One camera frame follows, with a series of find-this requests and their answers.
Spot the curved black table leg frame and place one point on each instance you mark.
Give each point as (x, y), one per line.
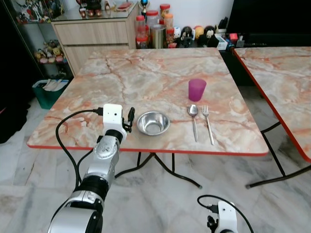
(194, 183)

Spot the wide red-lid clear jar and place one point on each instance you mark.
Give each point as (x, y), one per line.
(152, 18)

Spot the yellow figurine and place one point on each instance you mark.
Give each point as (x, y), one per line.
(198, 31)

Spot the steel canister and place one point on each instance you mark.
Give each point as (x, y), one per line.
(158, 36)

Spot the green storage bin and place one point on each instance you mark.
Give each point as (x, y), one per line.
(46, 97)

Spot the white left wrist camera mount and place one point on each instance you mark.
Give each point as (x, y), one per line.
(112, 115)

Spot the slim red-lid clear jar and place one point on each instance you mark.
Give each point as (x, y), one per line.
(141, 31)

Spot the stainless steel bowl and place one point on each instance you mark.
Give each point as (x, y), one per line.
(153, 124)

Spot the purple plastic cup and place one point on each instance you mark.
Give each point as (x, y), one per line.
(197, 91)

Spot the steel spoon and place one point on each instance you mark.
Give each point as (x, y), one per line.
(193, 110)

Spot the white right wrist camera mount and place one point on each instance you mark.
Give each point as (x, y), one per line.
(227, 218)

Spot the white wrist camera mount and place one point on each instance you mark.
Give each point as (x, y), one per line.
(227, 218)
(112, 115)

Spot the light wooden drawer cabinet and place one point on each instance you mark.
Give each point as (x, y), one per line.
(92, 36)

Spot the glass shelf with toys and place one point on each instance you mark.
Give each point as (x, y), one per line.
(48, 51)

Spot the white and blue box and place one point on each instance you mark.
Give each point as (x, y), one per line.
(221, 43)

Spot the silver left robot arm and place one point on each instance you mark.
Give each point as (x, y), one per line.
(104, 156)

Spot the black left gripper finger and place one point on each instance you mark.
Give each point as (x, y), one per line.
(131, 114)

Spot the steel fork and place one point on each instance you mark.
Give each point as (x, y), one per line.
(205, 110)

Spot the black round figurine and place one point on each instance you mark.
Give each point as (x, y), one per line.
(209, 35)
(187, 35)

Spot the orange snack jar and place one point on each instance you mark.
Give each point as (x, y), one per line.
(169, 26)

